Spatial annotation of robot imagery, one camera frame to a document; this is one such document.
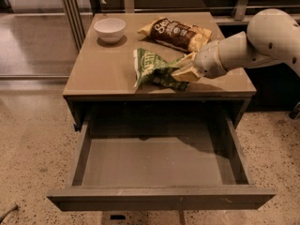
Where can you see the brown chip bag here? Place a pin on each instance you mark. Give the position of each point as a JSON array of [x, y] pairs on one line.
[[177, 35]]

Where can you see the open grey top drawer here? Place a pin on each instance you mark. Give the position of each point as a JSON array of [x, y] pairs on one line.
[[194, 165]]

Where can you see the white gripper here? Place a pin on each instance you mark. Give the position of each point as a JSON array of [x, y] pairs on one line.
[[206, 61]]

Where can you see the white ceramic bowl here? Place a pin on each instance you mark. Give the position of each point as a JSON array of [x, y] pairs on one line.
[[110, 30]]

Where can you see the green jalapeno chip bag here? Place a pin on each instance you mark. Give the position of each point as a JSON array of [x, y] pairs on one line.
[[152, 68]]

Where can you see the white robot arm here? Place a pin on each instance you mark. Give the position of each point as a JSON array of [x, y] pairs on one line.
[[272, 37]]

